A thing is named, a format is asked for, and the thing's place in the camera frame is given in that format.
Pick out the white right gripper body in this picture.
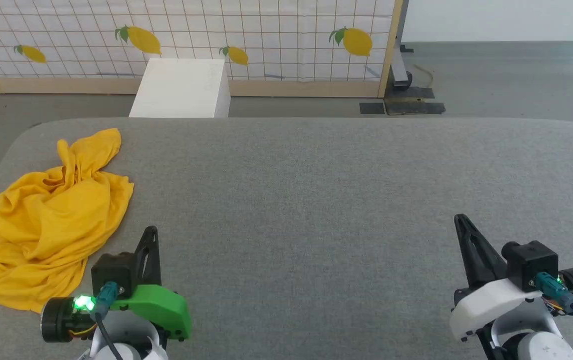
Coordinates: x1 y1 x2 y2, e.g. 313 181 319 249
449 277 547 343

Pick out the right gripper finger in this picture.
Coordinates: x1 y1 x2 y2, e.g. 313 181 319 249
454 214 508 290

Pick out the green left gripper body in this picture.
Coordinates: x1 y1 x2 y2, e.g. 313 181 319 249
109 284 192 342

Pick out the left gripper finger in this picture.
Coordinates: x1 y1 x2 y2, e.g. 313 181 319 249
134 226 162 287

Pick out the yellow shirt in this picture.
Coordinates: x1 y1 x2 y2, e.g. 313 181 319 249
0 128 135 314

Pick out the black floor plate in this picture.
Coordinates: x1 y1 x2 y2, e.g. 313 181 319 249
359 86 446 116

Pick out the white box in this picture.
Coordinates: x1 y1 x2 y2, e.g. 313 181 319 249
128 58 231 119

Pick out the lemon print partition panel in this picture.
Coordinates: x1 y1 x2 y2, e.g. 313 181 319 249
0 0 403 98

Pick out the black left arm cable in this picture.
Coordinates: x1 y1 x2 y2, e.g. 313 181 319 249
94 281 127 360

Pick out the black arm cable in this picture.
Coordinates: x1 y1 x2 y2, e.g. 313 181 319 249
535 272 573 346
94 281 127 360

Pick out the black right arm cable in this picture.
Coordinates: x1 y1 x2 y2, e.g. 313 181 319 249
535 272 573 346

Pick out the yellowish floor cable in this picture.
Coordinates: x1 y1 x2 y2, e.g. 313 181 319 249
413 63 435 89

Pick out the grey metal stand post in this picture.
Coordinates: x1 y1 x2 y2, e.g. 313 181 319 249
388 0 414 91

